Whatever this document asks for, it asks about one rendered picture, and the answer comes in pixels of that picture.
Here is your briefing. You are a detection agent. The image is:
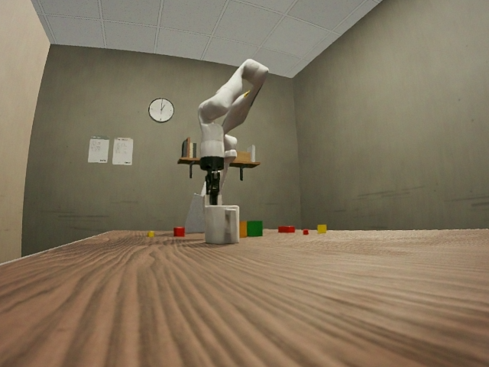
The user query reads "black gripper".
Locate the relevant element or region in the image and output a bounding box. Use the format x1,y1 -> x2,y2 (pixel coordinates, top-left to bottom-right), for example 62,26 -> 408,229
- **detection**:
200,156 -> 224,206

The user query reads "white mug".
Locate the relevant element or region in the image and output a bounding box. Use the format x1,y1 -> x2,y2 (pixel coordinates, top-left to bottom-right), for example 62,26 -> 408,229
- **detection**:
205,206 -> 239,244

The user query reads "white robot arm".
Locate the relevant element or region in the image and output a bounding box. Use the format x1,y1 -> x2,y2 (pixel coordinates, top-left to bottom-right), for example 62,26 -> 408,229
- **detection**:
198,59 -> 269,195

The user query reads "green cube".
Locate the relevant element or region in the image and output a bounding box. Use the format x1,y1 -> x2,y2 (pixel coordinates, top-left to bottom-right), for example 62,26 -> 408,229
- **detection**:
247,221 -> 263,236

